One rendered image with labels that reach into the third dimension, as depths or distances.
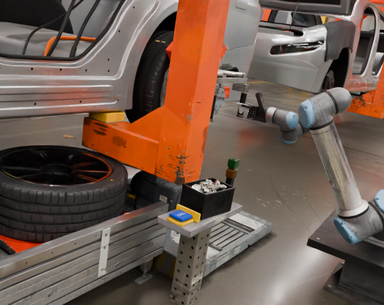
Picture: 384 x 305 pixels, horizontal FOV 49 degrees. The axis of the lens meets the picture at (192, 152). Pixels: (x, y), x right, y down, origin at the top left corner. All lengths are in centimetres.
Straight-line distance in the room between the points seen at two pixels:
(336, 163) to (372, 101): 384
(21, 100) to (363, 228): 162
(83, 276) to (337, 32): 409
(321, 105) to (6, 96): 131
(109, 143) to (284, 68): 303
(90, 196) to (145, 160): 36
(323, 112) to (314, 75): 305
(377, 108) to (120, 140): 421
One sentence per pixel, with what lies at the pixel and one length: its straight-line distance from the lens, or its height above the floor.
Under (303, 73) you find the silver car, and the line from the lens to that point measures 491.
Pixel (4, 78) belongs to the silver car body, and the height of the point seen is 91.
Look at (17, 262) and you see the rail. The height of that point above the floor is 38.
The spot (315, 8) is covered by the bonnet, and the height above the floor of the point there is 171.
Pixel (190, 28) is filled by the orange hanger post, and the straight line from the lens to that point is 183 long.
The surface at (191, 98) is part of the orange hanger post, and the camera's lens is 182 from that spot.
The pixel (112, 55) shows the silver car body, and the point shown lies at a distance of 217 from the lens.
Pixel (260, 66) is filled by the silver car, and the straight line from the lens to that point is 491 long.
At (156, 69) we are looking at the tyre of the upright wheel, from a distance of 231.
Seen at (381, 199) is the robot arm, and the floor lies 58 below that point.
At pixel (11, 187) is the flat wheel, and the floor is 50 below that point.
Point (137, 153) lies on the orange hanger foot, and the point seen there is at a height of 60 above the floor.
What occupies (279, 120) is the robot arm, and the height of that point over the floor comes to 80.
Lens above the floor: 120
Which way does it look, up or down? 16 degrees down
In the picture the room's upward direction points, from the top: 9 degrees clockwise
